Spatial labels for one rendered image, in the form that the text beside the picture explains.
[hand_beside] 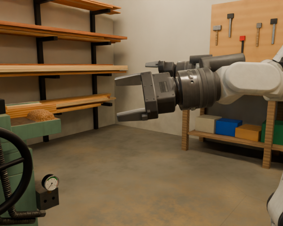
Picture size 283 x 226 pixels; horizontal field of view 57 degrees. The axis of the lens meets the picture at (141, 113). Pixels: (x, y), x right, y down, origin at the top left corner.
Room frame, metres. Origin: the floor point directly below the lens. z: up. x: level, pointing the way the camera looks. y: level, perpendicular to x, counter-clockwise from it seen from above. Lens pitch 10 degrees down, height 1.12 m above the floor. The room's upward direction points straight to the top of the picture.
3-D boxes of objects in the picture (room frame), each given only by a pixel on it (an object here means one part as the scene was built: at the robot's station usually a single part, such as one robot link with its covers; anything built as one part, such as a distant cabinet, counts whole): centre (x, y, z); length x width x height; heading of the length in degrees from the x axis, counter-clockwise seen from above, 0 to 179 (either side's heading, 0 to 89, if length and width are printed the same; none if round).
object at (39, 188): (1.04, 0.42, 0.58); 0.12 x 0.08 x 0.08; 45
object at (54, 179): (0.99, 0.37, 0.65); 0.06 x 0.04 x 0.08; 135
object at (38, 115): (1.10, 0.43, 0.92); 0.14 x 0.09 x 0.04; 45
